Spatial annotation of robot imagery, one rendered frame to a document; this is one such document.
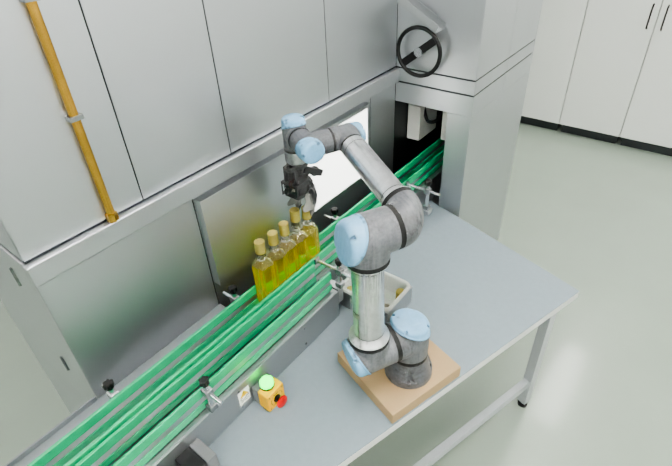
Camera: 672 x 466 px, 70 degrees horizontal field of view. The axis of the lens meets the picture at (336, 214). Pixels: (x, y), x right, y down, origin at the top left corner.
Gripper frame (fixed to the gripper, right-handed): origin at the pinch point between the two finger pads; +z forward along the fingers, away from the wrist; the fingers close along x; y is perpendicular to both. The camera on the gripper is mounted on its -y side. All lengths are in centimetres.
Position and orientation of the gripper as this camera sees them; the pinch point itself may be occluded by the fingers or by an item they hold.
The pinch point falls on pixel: (306, 208)
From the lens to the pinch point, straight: 168.5
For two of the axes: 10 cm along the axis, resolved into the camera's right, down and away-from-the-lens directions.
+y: -5.9, 4.8, -6.4
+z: 0.4, 8.2, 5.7
